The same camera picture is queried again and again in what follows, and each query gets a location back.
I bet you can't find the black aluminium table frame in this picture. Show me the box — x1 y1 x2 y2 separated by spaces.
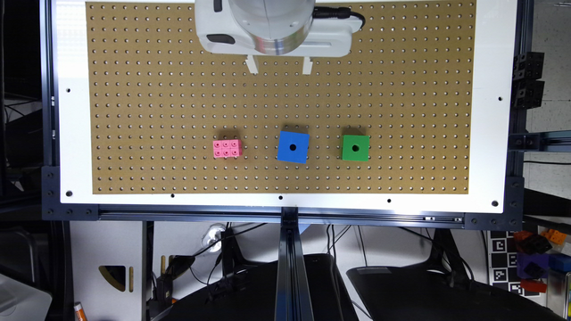
40 1 553 320

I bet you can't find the pile of coloured cubes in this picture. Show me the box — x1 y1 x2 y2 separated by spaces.
513 229 570 294

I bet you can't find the black office chair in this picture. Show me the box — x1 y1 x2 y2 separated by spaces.
347 267 561 321
165 253 358 321

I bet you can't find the white table board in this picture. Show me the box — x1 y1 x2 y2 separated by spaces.
52 1 517 214

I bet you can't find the blue cube with hole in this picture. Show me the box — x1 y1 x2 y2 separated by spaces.
277 131 310 164

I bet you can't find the brown pegboard panel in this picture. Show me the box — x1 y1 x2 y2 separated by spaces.
86 1 477 194

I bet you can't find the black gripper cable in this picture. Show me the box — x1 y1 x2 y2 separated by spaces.
311 5 367 30

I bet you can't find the green cube with hole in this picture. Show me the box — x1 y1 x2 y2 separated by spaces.
341 135 369 161

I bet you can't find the black cube stack on frame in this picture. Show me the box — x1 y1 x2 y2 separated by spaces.
511 52 545 110

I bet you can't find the pink snap-cube block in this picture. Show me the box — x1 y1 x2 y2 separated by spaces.
212 139 243 159

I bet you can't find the white cabinet with cutout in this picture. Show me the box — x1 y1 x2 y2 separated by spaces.
70 221 145 321

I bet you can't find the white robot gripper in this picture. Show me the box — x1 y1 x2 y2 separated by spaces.
194 0 362 75

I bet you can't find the black and white marker sheet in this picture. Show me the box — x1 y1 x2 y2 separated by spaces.
486 231 525 296

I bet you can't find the black office chair left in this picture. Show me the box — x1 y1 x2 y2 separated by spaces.
165 253 358 321

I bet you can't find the black office chair right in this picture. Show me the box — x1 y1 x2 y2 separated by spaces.
347 267 561 321

